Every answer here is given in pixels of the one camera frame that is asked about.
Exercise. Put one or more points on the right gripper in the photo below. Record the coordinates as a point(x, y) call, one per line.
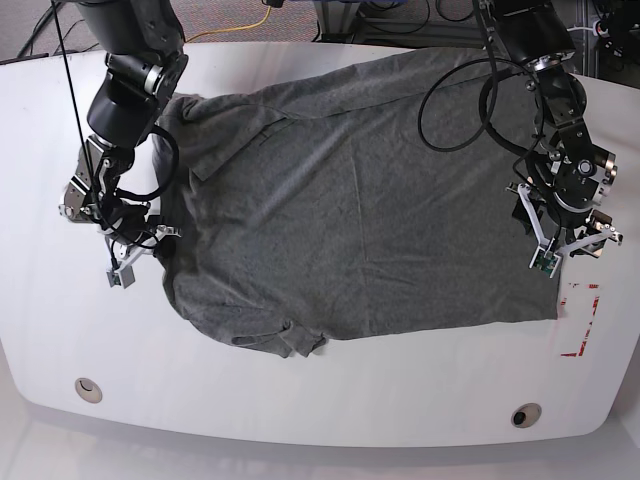
point(126, 243)

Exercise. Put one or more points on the right table cable grommet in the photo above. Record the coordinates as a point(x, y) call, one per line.
point(526, 415)

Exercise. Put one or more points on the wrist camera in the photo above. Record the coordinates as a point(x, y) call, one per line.
point(122, 277)
point(545, 261)

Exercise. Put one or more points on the red tape rectangle marking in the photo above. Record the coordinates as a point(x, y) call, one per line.
point(577, 313)

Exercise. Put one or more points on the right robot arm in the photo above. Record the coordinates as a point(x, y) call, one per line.
point(143, 41)

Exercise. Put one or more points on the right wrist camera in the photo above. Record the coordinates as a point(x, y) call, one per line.
point(122, 277)

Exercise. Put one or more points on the aluminium frame stand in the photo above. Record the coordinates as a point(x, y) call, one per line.
point(335, 19)

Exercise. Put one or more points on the table cable grommet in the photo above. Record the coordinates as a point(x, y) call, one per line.
point(88, 390)
point(526, 415)

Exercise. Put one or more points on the left table cable grommet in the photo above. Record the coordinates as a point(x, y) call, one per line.
point(88, 390)

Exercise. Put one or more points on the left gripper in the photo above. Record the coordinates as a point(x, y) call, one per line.
point(562, 231)

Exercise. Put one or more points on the white power strip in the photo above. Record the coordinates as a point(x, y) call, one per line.
point(600, 28)

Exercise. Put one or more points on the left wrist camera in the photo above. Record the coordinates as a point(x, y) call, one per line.
point(545, 261)

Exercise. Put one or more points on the grey t-shirt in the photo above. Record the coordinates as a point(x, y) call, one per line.
point(344, 206)

